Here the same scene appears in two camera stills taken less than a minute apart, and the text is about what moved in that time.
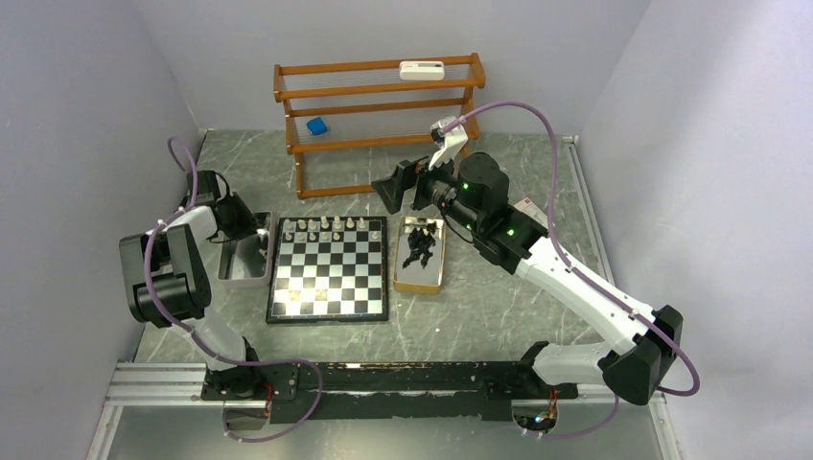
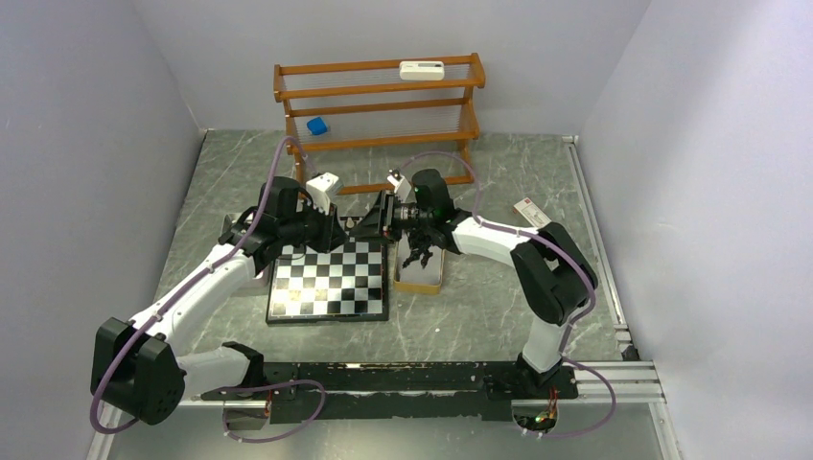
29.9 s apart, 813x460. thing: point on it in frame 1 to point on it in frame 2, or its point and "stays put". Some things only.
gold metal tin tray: (414, 278) stays put
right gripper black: (406, 174) to (379, 224)
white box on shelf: (422, 71) stays put
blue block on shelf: (316, 126) stays put
